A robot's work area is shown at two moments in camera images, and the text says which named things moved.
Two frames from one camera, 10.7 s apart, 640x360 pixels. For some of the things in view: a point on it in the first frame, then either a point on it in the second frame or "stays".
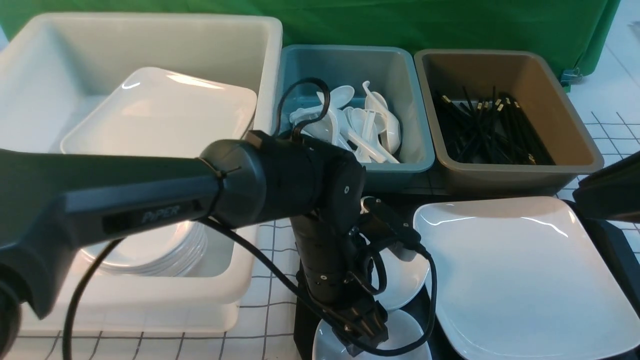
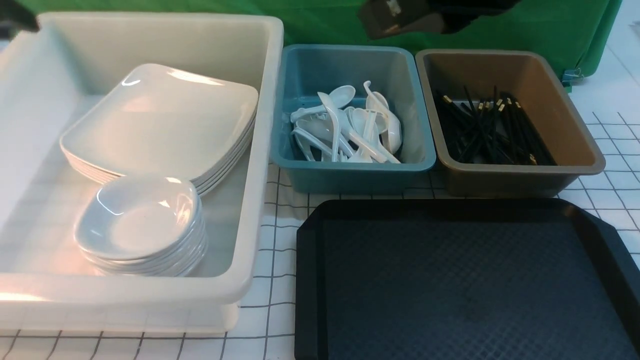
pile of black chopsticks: [492, 132] stays
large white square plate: [527, 277] -> [157, 119]
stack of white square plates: [152, 111] stays
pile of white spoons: [371, 133] stays
